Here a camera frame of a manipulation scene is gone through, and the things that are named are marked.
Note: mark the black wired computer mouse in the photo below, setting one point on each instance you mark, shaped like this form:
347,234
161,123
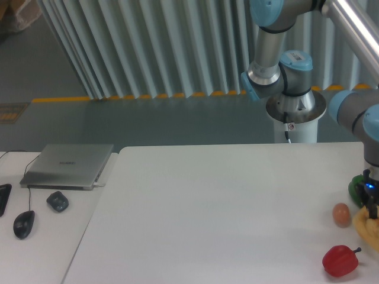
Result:
23,224

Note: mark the dark grey earbuds case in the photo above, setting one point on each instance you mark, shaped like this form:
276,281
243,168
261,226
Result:
57,201

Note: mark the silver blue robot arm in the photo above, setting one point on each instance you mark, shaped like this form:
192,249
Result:
284,77

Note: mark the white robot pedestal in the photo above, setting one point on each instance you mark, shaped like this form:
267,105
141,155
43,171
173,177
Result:
296,124

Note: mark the green bell pepper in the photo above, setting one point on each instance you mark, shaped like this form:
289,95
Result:
353,189

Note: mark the yellow triangular bread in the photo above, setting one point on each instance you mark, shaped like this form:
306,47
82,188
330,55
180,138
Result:
366,227

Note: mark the silver closed laptop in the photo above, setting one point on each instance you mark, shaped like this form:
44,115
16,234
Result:
68,166

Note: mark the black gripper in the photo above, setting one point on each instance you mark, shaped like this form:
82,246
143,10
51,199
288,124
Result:
367,192

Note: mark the brown egg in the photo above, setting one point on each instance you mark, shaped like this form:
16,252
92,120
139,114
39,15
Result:
341,215

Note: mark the black keyboard edge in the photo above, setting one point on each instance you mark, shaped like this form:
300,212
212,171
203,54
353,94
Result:
5,191

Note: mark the red bell pepper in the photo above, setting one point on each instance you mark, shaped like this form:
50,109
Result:
340,260

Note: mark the white folding screen partition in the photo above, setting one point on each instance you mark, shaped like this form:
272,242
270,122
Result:
179,48

